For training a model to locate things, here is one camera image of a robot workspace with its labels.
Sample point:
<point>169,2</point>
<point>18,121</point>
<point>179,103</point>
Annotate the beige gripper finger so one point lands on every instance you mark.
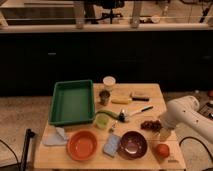
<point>164,134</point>

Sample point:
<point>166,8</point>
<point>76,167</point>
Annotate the dark red grape bunch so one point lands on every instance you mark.
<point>154,126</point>

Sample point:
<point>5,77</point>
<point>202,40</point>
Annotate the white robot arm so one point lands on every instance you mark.
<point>185,110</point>

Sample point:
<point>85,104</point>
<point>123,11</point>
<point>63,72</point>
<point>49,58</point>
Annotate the light green small cup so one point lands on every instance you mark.
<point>101,121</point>

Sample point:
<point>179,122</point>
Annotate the small metal cup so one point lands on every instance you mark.
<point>104,97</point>

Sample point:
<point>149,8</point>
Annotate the white plastic cup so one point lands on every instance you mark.
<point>109,82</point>

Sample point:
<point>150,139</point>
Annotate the orange fruit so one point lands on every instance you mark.
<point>163,150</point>

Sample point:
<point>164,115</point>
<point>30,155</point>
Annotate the dark maroon bowl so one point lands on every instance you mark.
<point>133,145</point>

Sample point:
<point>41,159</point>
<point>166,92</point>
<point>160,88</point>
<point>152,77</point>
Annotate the blue sponge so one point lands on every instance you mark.
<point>111,146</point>

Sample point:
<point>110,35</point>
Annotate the orange plastic bowl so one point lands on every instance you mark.
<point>82,145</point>

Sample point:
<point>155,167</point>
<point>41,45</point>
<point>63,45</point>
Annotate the green plastic tray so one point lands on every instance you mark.
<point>72,103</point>

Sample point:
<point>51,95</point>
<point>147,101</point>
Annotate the white folded cloth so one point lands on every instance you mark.
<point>58,138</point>

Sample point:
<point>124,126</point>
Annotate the black stand pole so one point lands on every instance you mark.
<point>29,135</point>

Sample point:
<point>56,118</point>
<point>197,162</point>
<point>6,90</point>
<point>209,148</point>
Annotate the black white handled utensil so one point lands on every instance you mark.
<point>124,116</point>

